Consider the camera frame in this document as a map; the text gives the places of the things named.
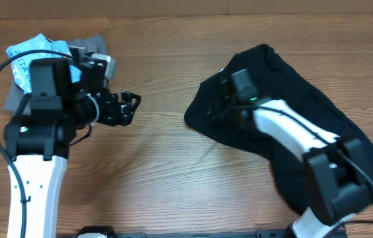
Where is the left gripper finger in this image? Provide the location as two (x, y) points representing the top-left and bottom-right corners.
(117, 104), (134, 126)
(121, 91), (141, 111)

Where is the black t-shirt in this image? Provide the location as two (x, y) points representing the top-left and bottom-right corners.
(184, 44), (373, 214)

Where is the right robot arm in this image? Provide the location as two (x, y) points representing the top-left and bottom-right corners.
(207, 69), (373, 238)

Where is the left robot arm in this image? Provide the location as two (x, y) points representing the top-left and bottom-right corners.
(5, 53), (141, 237)

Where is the grey folded garment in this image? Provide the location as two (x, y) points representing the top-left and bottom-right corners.
(4, 34), (108, 113)

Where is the light blue printed t-shirt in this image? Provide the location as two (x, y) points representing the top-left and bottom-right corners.
(6, 34), (71, 94)

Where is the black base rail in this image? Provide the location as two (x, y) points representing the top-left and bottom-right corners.
(57, 225), (349, 238)

